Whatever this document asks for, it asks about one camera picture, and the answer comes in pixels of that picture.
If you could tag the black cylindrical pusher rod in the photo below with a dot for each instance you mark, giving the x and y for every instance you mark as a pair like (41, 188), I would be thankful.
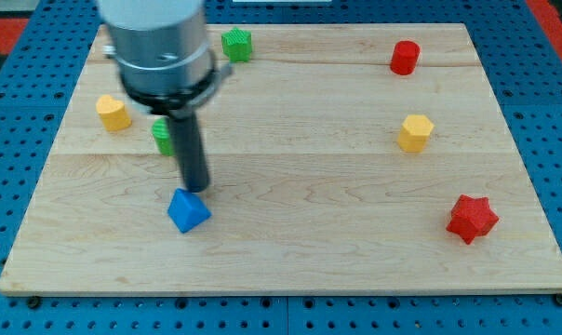
(186, 141)

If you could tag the blue triangle block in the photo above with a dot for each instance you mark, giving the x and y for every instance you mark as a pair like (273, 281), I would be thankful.
(187, 210)

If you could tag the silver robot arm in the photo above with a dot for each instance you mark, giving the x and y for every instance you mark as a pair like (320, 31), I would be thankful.
(166, 64)

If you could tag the green cylinder block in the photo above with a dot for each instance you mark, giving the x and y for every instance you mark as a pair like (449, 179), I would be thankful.
(161, 137)

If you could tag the yellow heart block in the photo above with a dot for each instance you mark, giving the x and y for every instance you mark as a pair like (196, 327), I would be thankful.
(112, 113)

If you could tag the green star block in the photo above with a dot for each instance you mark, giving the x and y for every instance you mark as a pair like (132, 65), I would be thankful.
(237, 45)

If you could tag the light wooden board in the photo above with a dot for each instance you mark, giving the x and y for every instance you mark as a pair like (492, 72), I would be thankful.
(310, 193)

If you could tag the yellow hexagon block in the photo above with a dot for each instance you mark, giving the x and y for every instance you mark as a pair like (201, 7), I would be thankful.
(415, 132)

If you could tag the red cylinder block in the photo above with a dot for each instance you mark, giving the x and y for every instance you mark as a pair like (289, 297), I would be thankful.
(405, 57)

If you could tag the red star block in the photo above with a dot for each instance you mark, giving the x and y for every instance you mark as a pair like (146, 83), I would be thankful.
(471, 217)

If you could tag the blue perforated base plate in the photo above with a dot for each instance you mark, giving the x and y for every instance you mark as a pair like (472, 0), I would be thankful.
(39, 77)

